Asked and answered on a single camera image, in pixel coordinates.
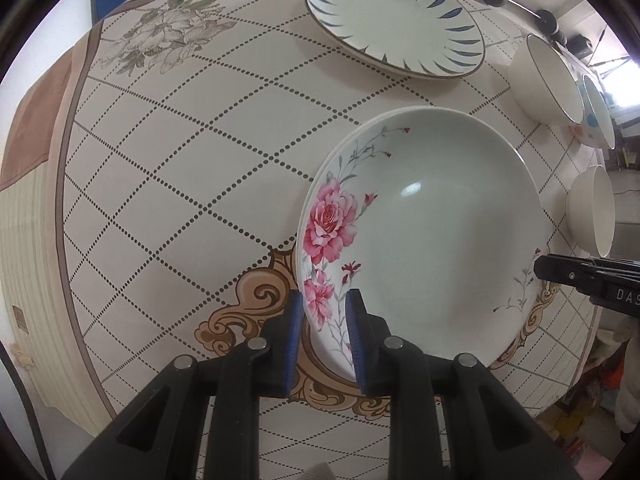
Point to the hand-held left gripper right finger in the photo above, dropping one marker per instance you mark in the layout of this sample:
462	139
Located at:
357	340

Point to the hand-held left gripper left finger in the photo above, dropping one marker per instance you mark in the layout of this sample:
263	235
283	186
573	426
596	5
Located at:
292	340

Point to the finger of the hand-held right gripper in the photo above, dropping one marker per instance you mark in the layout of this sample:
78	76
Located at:
565	267

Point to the plain white bowl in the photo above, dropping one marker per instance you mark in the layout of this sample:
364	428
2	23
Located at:
585	210

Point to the white plate pink flower print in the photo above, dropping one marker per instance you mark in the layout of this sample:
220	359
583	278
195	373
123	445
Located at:
440	220
320	172

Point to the polka dot bowl blue rim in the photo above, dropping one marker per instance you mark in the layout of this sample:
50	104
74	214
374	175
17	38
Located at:
597	115

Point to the white bowl dark rim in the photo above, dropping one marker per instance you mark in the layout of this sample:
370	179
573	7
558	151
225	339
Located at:
537	80

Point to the white plate blue leaf pattern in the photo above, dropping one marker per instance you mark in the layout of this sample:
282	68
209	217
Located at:
395	15

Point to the printed diamond pattern tablecloth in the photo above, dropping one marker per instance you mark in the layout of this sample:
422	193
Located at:
175	160

